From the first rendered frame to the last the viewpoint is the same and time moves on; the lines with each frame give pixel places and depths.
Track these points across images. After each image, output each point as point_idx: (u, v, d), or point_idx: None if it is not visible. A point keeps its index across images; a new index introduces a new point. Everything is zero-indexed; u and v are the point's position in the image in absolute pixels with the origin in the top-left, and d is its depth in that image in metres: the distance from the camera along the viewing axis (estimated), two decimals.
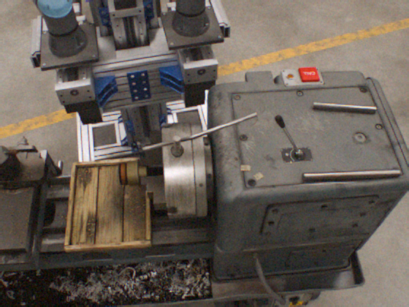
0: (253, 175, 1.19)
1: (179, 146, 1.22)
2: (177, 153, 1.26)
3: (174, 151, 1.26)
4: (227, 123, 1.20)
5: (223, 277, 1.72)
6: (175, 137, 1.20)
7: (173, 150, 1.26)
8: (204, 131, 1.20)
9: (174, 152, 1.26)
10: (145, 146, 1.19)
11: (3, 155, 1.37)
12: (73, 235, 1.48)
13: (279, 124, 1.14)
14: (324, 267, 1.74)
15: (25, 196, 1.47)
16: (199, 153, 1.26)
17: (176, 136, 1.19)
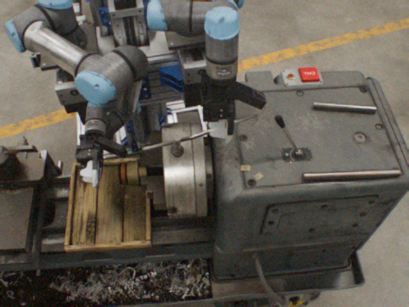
0: (253, 175, 1.19)
1: (179, 146, 1.22)
2: (177, 153, 1.26)
3: (174, 151, 1.26)
4: None
5: (223, 277, 1.72)
6: (175, 137, 1.20)
7: (173, 150, 1.26)
8: (204, 131, 1.20)
9: (174, 152, 1.26)
10: (145, 146, 1.19)
11: (3, 155, 1.37)
12: (73, 235, 1.48)
13: (279, 124, 1.14)
14: (324, 267, 1.74)
15: (25, 196, 1.47)
16: (199, 153, 1.26)
17: (176, 136, 1.19)
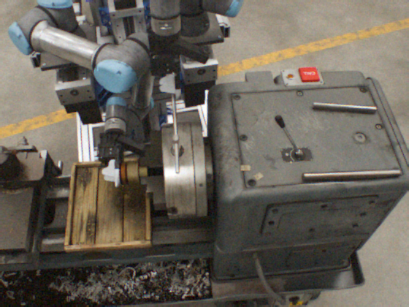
0: (253, 175, 1.19)
1: (180, 142, 1.22)
2: (180, 151, 1.26)
3: None
4: None
5: (223, 277, 1.72)
6: (171, 139, 1.20)
7: None
8: (174, 113, 1.23)
9: (178, 153, 1.26)
10: (175, 169, 1.16)
11: (3, 155, 1.37)
12: (73, 235, 1.48)
13: (279, 124, 1.14)
14: (324, 267, 1.74)
15: (25, 196, 1.47)
16: (199, 153, 1.26)
17: (173, 137, 1.19)
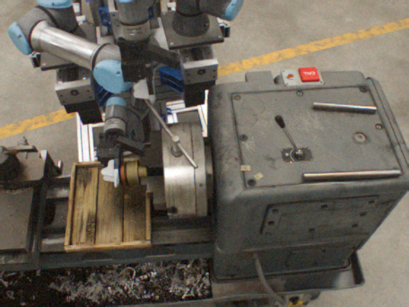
0: (253, 175, 1.19)
1: None
2: (180, 150, 1.27)
3: (179, 152, 1.26)
4: (144, 99, 1.22)
5: (223, 277, 1.72)
6: (172, 142, 1.19)
7: (178, 153, 1.26)
8: (159, 118, 1.22)
9: (180, 152, 1.26)
10: (193, 165, 1.17)
11: (3, 155, 1.37)
12: (73, 235, 1.48)
13: (279, 124, 1.14)
14: (324, 267, 1.74)
15: (25, 196, 1.47)
16: (199, 153, 1.26)
17: (174, 139, 1.18)
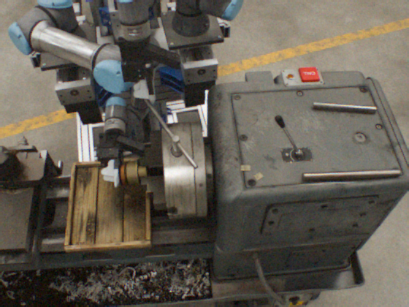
0: (253, 175, 1.19)
1: None
2: (180, 150, 1.27)
3: (179, 152, 1.26)
4: (144, 99, 1.22)
5: (223, 277, 1.72)
6: (172, 142, 1.19)
7: (178, 153, 1.26)
8: (159, 118, 1.22)
9: (180, 152, 1.26)
10: (193, 165, 1.17)
11: (3, 155, 1.37)
12: (73, 235, 1.48)
13: (279, 124, 1.14)
14: (324, 267, 1.74)
15: (25, 196, 1.47)
16: (199, 153, 1.26)
17: (174, 139, 1.18)
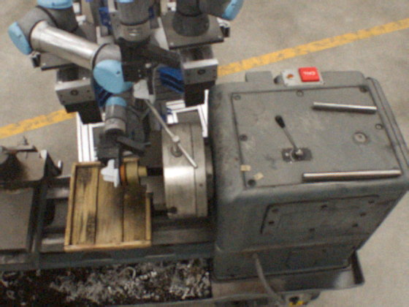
0: (253, 175, 1.19)
1: None
2: (180, 150, 1.27)
3: (179, 152, 1.26)
4: (144, 99, 1.22)
5: (223, 277, 1.72)
6: (172, 142, 1.19)
7: (178, 153, 1.26)
8: (159, 118, 1.22)
9: (180, 152, 1.26)
10: (193, 165, 1.17)
11: (3, 155, 1.37)
12: (73, 235, 1.48)
13: (279, 124, 1.14)
14: (324, 267, 1.74)
15: (25, 196, 1.47)
16: (199, 153, 1.26)
17: (174, 139, 1.18)
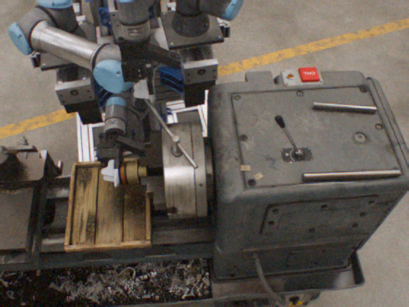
0: (253, 175, 1.19)
1: None
2: (180, 150, 1.27)
3: (179, 152, 1.26)
4: (144, 99, 1.22)
5: (223, 277, 1.72)
6: (172, 142, 1.19)
7: (178, 153, 1.26)
8: (159, 118, 1.22)
9: (180, 152, 1.26)
10: (193, 165, 1.17)
11: (3, 155, 1.37)
12: (73, 235, 1.48)
13: (279, 124, 1.14)
14: (324, 267, 1.74)
15: (25, 196, 1.47)
16: (199, 153, 1.26)
17: (174, 139, 1.18)
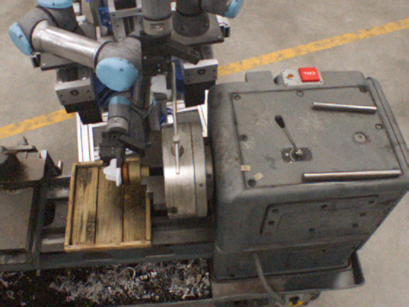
0: (253, 175, 1.19)
1: (180, 142, 1.22)
2: (180, 151, 1.26)
3: None
4: (172, 90, 1.24)
5: (223, 277, 1.72)
6: (172, 139, 1.20)
7: None
8: (174, 113, 1.22)
9: (178, 153, 1.26)
10: (175, 169, 1.16)
11: (3, 155, 1.37)
12: (73, 235, 1.48)
13: (279, 124, 1.14)
14: (324, 267, 1.74)
15: (25, 196, 1.47)
16: (199, 153, 1.26)
17: (174, 137, 1.19)
